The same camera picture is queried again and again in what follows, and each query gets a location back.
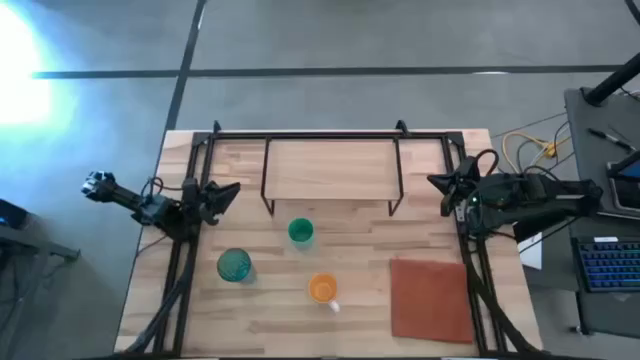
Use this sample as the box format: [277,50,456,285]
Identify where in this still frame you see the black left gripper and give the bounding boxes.
[180,176,242,227]

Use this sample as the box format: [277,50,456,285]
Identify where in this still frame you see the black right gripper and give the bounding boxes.
[426,155,485,222]

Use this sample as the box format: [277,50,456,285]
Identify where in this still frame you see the teal ribbed glass tumbler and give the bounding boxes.
[215,247,254,285]

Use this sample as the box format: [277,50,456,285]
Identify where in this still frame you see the small green plastic cup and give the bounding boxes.
[287,216,316,248]

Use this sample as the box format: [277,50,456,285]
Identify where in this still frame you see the orange mug white handle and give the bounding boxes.
[307,272,343,315]

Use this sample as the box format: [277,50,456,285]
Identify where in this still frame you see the wooden shelf black metal legs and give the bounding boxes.
[259,133,406,218]

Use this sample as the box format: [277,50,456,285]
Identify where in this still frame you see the black diagonal bar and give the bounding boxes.
[511,217,557,245]

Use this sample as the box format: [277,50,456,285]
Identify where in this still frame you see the white paper sheet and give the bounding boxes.
[517,231,544,272]

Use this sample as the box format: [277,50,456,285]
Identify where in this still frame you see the rust orange cloth mat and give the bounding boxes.
[388,256,476,346]

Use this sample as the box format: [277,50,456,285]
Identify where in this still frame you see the grey side desk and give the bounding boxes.
[563,86,640,222]

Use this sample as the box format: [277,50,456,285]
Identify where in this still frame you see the black pen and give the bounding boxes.
[587,127,635,152]

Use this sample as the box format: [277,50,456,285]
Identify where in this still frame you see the backlit black keyboard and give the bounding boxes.
[571,235,640,294]

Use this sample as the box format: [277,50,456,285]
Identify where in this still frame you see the black tablet device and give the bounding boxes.
[605,152,640,217]

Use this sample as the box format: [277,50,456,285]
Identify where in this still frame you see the grey metal stand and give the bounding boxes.
[0,223,82,263]

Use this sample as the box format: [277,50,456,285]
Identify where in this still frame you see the black round pole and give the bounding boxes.
[583,51,640,107]

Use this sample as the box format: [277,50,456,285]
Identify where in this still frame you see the dark grey keyboard desk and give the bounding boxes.
[566,215,640,340]

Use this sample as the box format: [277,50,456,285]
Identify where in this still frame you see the dark box with blue light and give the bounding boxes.
[0,198,30,232]

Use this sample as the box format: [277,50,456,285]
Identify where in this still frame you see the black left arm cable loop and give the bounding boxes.
[140,175,184,202]

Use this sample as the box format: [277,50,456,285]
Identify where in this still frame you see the yellow cable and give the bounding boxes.
[501,130,572,174]

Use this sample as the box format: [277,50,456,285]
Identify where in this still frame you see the black aluminium table frame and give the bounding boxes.
[149,119,540,358]

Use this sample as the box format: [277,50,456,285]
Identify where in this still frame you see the black left cable bundle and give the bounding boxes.
[123,249,195,354]

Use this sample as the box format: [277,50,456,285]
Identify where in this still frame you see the black cable bundle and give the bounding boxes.
[465,263,540,356]
[123,249,195,354]

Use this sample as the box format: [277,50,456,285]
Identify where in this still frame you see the black right cable bundle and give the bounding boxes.
[465,263,540,356]

